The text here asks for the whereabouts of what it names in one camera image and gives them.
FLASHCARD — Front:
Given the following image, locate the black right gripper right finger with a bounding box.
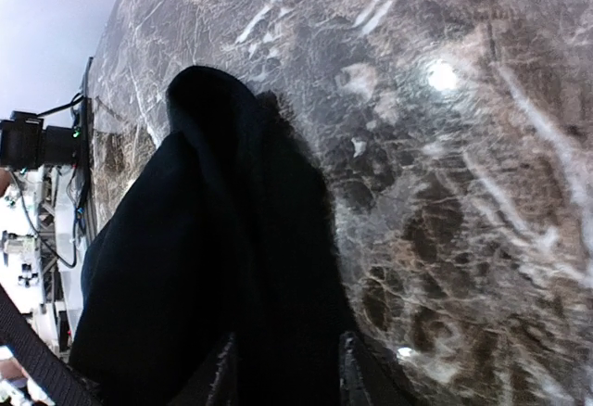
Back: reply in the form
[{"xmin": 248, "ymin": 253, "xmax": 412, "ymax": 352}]
[{"xmin": 339, "ymin": 331, "xmax": 414, "ymax": 406}]

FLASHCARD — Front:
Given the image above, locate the black aluminium front rail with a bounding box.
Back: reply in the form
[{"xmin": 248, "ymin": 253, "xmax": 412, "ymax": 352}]
[{"xmin": 76, "ymin": 57, "xmax": 96, "ymax": 245}]

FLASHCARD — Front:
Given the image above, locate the black t-shirt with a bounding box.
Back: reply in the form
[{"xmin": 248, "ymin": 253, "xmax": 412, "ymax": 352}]
[{"xmin": 69, "ymin": 66, "xmax": 356, "ymax": 405}]

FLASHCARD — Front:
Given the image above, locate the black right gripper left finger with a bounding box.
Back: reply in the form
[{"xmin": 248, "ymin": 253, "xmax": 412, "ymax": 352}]
[{"xmin": 169, "ymin": 334, "xmax": 238, "ymax": 406}]

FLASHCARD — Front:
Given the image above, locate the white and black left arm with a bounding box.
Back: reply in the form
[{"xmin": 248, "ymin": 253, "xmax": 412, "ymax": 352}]
[{"xmin": 1, "ymin": 111, "xmax": 82, "ymax": 170}]

